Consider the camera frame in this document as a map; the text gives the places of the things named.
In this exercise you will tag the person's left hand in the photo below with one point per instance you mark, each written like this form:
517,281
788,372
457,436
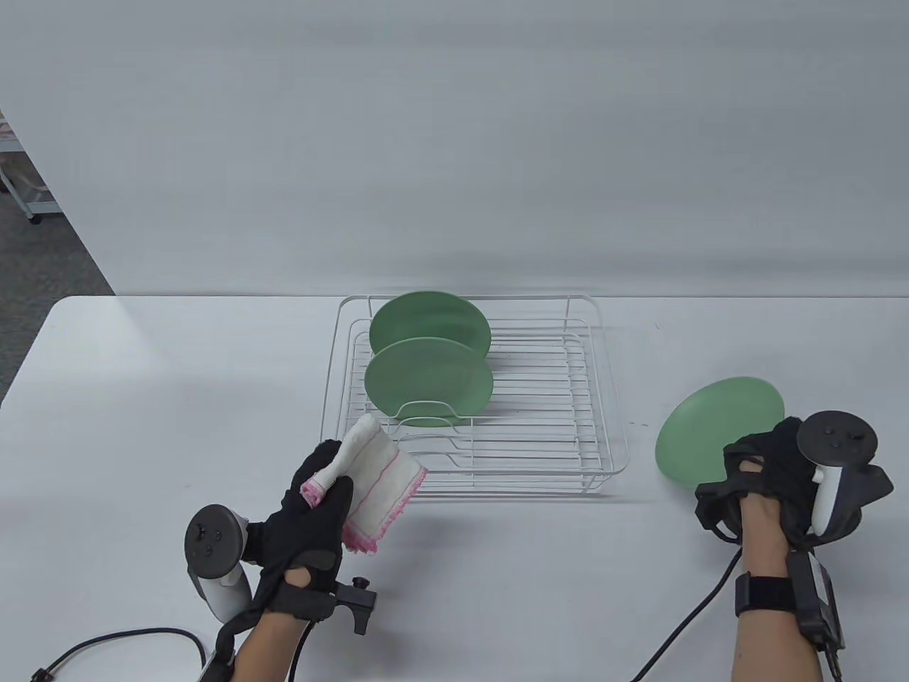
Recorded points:
305,547

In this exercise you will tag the person's right hand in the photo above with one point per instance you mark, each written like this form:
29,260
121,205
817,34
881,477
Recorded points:
788,469

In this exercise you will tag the green plate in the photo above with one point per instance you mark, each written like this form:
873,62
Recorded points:
426,316
426,376
710,426

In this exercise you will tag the white dish cloth pink edge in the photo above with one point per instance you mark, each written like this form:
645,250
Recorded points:
376,483

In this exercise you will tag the black box on right forearm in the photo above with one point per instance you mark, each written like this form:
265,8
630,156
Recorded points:
813,597

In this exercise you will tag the black box on left forearm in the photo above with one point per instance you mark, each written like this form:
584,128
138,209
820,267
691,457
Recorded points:
220,653

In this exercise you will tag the person's right forearm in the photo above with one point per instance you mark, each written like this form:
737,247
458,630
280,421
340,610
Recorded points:
767,646

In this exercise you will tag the black and white right controller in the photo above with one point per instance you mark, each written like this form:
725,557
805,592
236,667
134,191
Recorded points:
838,437

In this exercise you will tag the black and white controller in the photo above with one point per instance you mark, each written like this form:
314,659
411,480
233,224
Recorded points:
209,540
838,437

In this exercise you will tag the black and white left controller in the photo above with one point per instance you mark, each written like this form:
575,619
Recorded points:
209,540

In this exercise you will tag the white shelf cart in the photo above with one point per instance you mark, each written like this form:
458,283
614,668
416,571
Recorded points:
42,204

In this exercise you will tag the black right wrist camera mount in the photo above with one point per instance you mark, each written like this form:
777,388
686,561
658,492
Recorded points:
714,501

